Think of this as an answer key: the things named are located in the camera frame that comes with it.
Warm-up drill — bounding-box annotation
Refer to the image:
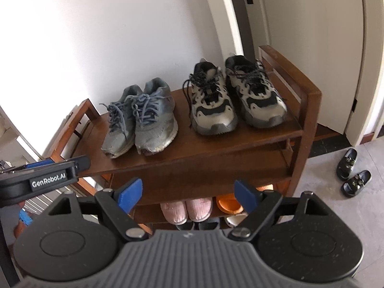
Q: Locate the orange slide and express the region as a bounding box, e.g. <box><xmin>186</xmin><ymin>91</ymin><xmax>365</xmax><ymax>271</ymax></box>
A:
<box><xmin>256</xmin><ymin>184</ymin><xmax>274</xmax><ymax>192</ymax></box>
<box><xmin>216</xmin><ymin>194</ymin><xmax>243</xmax><ymax>215</ymax></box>

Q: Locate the pink plush slipper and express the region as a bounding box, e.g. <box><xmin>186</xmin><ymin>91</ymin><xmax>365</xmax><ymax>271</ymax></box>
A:
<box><xmin>186</xmin><ymin>197</ymin><xmax>213</xmax><ymax>222</ymax></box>
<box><xmin>160</xmin><ymin>201</ymin><xmax>188</xmax><ymax>226</ymax></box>

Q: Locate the blue sneaker with pink logo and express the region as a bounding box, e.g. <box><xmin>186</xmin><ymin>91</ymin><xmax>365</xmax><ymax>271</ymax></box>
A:
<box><xmin>132</xmin><ymin>77</ymin><xmax>178</xmax><ymax>155</ymax></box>

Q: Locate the black white laced sneaker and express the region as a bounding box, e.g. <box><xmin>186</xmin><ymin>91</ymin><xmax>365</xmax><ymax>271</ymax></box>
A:
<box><xmin>182</xmin><ymin>59</ymin><xmax>238</xmax><ymax>135</ymax></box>

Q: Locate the cream heart slide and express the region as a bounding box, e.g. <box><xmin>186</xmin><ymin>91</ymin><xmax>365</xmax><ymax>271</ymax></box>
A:
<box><xmin>225</xmin><ymin>213</ymin><xmax>248</xmax><ymax>228</ymax></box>

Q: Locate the dark green textured slide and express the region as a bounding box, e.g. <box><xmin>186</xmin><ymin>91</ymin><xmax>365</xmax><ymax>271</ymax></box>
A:
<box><xmin>176</xmin><ymin>221</ymin><xmax>198</xmax><ymax>231</ymax></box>

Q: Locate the blue mop head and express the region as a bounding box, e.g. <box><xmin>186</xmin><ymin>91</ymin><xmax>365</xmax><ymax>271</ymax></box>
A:
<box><xmin>19</xmin><ymin>209</ymin><xmax>33</xmax><ymax>226</ymax></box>

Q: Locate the brown wooden shoe rack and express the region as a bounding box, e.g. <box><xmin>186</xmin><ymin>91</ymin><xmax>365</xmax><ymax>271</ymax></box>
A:
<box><xmin>46</xmin><ymin>46</ymin><xmax>322</xmax><ymax>228</ymax></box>

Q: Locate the dark slipper far left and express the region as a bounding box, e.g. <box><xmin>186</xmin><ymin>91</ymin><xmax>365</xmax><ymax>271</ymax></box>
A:
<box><xmin>336</xmin><ymin>148</ymin><xmax>357</xmax><ymax>180</ymax></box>

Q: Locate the dark slipper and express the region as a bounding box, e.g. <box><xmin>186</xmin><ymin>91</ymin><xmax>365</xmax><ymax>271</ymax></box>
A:
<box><xmin>336</xmin><ymin>148</ymin><xmax>357</xmax><ymax>180</ymax></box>
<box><xmin>341</xmin><ymin>170</ymin><xmax>372</xmax><ymax>198</ymax></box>

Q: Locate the dark slipper far right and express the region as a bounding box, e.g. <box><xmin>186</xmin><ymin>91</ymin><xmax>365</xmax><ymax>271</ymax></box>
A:
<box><xmin>341</xmin><ymin>170</ymin><xmax>372</xmax><ymax>198</ymax></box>

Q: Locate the white room door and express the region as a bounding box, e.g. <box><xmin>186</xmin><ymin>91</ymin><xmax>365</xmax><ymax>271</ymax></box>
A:
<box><xmin>232</xmin><ymin>0</ymin><xmax>367</xmax><ymax>145</ymax></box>

